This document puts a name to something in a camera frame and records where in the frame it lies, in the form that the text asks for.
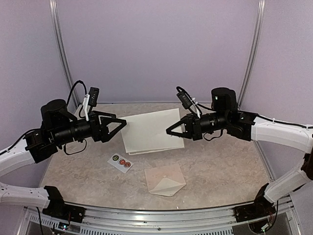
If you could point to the cream envelope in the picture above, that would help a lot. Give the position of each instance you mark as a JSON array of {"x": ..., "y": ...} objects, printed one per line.
[{"x": 165, "y": 180}]

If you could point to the white sticker sheet with seals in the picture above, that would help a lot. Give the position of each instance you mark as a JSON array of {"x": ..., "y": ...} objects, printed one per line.
[{"x": 120, "y": 163}]

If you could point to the front aluminium rail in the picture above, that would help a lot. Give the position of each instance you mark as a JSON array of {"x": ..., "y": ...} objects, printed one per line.
[{"x": 109, "y": 221}]

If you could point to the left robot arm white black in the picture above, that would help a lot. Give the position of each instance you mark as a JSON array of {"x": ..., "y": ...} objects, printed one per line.
[{"x": 59, "y": 127}]

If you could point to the aluminium frame post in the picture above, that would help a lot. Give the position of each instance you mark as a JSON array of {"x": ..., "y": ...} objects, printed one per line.
[
  {"x": 253, "y": 51},
  {"x": 59, "y": 41}
]

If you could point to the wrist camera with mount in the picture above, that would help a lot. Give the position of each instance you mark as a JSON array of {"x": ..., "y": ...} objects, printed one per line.
[
  {"x": 188, "y": 102},
  {"x": 89, "y": 102}
]

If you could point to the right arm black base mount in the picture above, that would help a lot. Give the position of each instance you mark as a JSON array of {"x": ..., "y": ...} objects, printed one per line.
[{"x": 259, "y": 208}]

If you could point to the beige ornate letter paper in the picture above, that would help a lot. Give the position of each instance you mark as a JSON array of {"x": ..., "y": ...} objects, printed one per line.
[{"x": 145, "y": 133}]

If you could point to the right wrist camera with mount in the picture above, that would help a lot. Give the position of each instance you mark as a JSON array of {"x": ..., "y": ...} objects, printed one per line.
[{"x": 188, "y": 102}]

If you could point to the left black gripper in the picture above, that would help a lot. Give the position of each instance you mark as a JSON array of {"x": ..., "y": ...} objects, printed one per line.
[{"x": 100, "y": 131}]

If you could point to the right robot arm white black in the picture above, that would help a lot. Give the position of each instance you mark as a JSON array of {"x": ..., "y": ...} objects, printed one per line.
[{"x": 225, "y": 115}]

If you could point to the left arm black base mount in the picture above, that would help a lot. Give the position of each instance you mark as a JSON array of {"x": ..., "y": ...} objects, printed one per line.
[{"x": 57, "y": 207}]

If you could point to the right aluminium frame post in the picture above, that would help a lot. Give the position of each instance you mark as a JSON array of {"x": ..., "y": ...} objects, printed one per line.
[{"x": 253, "y": 51}]

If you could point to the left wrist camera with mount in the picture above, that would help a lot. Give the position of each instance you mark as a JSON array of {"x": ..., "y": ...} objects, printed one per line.
[{"x": 89, "y": 102}]

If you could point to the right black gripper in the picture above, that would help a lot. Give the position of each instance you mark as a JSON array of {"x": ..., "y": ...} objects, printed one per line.
[{"x": 193, "y": 129}]

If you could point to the left aluminium frame post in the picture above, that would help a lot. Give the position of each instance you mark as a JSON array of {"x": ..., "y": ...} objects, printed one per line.
[{"x": 59, "y": 41}]

